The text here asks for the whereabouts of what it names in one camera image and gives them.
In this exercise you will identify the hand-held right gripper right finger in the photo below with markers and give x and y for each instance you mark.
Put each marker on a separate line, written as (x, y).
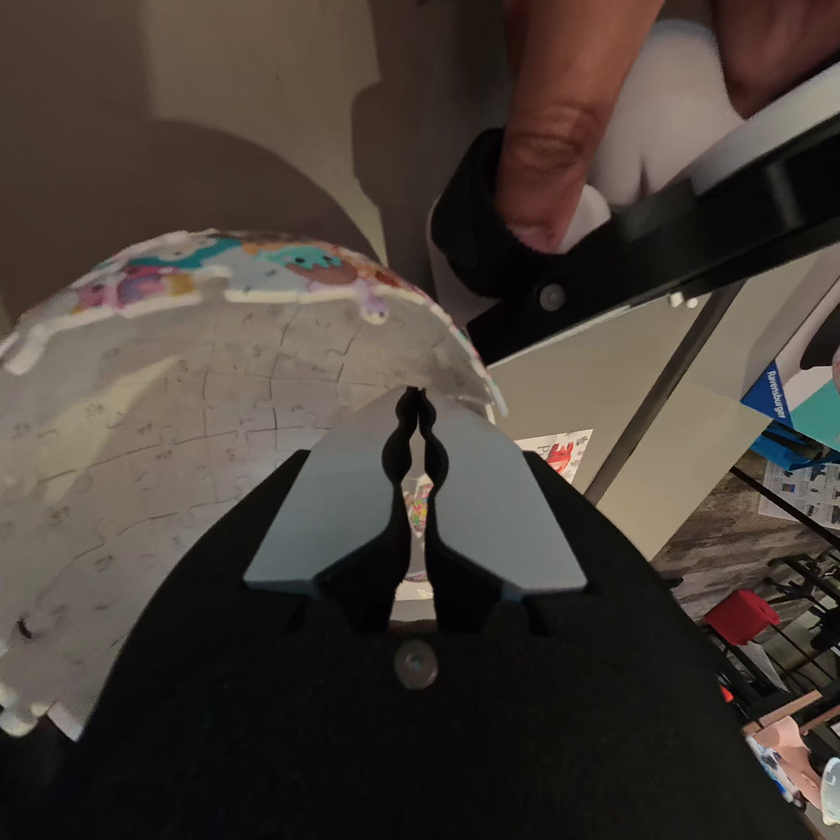
(499, 518)

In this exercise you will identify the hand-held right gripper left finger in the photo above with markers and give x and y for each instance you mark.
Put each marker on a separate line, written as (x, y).
(328, 512)

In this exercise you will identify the colourful puzzle ball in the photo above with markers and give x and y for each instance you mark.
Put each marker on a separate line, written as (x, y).
(164, 426)

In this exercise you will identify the puzzle instruction leaflet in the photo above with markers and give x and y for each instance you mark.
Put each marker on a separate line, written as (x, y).
(551, 453)

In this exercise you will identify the colourful puzzle box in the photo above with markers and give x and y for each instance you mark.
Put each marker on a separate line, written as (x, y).
(807, 407)

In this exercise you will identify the person's left hand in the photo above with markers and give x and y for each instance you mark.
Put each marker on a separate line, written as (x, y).
(558, 131)

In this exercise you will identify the blue bag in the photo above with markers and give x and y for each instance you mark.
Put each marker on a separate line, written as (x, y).
(781, 449)

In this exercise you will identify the red box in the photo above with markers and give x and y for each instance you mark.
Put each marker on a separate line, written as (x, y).
(741, 617)

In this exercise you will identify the black tripod stand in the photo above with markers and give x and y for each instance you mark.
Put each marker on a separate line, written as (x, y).
(787, 497)

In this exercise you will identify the printed paper sheet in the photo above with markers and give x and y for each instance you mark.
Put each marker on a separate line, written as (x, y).
(807, 492)

